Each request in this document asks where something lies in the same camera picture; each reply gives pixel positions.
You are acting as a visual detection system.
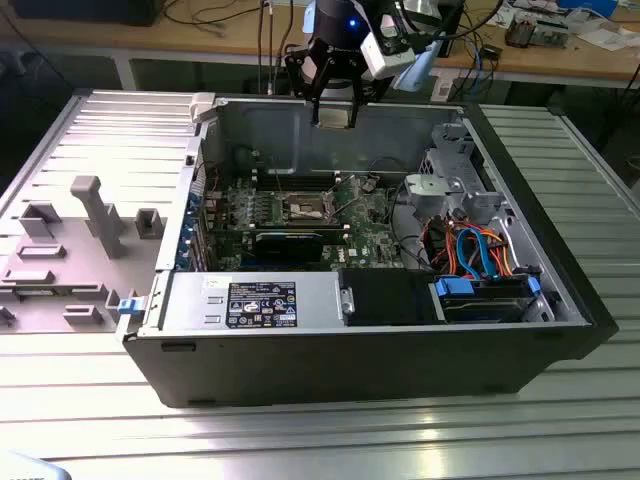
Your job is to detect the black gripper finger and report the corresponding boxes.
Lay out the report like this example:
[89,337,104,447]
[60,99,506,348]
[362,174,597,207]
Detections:
[348,52,390,129]
[283,45,335,127]

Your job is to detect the silver CPU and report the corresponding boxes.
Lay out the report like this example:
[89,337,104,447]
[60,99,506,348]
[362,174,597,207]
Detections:
[315,107,352,130]

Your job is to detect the RAM slot with white clips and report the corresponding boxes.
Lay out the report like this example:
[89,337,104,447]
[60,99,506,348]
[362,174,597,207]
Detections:
[252,179,342,188]
[252,169,342,178]

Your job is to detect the CPU socket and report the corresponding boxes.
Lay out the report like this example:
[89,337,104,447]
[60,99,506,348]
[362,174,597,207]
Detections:
[280,191,335,225]

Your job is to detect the silver drive cage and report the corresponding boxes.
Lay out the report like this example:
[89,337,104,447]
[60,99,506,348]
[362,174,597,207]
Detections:
[403,122,516,226]

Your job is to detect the green motherboard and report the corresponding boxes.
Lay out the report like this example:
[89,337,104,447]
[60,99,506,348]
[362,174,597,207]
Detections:
[199,172,401,274]

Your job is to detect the green RAM stick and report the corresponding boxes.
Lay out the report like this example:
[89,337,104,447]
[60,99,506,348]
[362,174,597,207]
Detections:
[247,222,349,239]

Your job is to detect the black graphics card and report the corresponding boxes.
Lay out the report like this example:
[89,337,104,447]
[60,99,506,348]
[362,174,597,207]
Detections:
[252,230,325,265]

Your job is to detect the electronic device with coil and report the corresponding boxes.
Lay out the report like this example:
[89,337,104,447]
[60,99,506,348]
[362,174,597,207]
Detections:
[504,12,571,50]

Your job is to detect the wooden desk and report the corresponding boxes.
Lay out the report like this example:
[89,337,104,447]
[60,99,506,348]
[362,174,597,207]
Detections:
[0,0,640,91]

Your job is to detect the black drive bay block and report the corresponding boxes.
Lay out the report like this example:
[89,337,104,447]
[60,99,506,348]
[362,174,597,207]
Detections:
[338,268,436,327]

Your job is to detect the hard disk in blue carrier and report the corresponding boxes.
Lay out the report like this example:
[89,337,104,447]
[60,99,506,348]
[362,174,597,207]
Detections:
[428,273,544,325]

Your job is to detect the black box on desk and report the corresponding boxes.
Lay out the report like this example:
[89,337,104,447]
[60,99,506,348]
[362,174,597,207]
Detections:
[9,0,166,27]

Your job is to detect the silver power supply unit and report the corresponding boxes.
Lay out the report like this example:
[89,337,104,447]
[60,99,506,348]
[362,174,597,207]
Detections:
[159,272,346,331]

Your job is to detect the blue box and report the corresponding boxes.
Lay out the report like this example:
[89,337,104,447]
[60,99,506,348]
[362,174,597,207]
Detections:
[557,0,619,16]

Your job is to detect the white papers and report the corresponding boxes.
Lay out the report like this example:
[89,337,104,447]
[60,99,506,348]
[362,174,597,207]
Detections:
[574,24,640,52]

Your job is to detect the black PC case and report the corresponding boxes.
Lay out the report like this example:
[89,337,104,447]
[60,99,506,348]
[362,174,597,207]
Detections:
[121,89,620,410]

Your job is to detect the grey parts rack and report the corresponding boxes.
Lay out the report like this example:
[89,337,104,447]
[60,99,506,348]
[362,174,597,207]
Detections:
[0,174,169,335]

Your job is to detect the white rounded object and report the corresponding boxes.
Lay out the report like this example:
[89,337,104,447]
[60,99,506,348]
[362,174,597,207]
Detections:
[0,452,66,480]

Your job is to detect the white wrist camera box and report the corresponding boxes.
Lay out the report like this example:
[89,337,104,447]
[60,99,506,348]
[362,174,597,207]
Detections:
[359,32,417,80]

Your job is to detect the thin black cable loop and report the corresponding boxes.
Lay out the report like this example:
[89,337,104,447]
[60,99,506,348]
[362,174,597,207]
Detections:
[389,184,432,274]

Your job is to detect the blue data cable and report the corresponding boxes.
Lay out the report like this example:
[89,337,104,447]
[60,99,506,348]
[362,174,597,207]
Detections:
[457,225,501,281]

